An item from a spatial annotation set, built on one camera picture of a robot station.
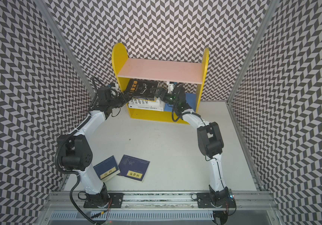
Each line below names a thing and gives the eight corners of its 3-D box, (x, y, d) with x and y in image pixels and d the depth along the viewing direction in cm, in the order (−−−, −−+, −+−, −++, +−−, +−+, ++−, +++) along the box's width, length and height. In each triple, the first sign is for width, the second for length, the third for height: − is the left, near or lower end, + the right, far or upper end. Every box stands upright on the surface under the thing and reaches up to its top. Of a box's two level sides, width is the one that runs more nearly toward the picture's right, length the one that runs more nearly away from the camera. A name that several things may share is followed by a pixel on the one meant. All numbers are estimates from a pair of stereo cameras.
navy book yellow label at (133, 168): (115, 174, 83) (114, 173, 81) (124, 155, 91) (124, 153, 89) (142, 182, 80) (142, 181, 78) (149, 162, 88) (149, 160, 86)
